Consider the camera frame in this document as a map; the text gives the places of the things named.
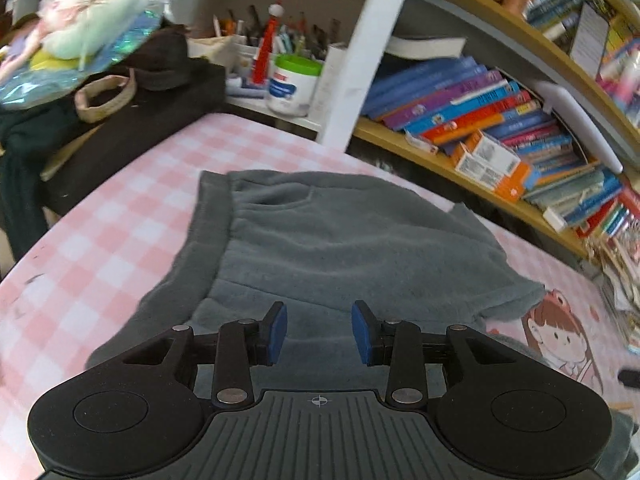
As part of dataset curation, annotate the grey fleece garment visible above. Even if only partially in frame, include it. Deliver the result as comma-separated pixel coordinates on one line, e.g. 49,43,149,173
86,168,637,480

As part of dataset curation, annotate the pink checkered table mat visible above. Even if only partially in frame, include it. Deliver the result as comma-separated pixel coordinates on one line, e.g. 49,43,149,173
0,112,640,480

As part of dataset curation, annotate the orange white carton box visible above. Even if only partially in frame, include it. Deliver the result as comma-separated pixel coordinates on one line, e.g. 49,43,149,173
450,130,532,203

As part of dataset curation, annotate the purple book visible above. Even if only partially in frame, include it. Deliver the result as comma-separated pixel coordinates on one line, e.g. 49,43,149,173
378,70,503,129

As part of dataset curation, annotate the pile of papers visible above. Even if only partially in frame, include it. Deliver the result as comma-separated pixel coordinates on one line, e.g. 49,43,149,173
588,229,639,354

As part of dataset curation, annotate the red orange book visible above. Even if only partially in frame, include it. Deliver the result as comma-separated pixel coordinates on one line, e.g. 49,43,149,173
416,91,537,146

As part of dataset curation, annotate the white jar green lid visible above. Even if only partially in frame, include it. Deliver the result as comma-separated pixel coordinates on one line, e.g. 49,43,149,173
266,54,323,117

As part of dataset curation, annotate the white flat tablet device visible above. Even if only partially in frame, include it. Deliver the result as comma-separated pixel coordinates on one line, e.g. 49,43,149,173
532,80,623,174

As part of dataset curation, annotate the wooden bookshelf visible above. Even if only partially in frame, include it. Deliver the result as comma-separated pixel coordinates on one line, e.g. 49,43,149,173
352,0,639,258

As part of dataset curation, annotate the pen holder with pens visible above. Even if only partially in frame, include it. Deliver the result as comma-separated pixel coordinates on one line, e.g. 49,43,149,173
213,4,342,79

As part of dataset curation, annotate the iridescent plush toy bag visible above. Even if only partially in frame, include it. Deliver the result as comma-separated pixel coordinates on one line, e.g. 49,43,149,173
1,0,164,110

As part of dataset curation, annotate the black bag beige strap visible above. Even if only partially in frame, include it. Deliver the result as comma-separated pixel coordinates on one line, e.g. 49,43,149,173
0,27,229,261

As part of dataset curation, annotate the white shelf post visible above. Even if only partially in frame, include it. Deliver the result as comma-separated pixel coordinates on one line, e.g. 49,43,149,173
316,0,405,153

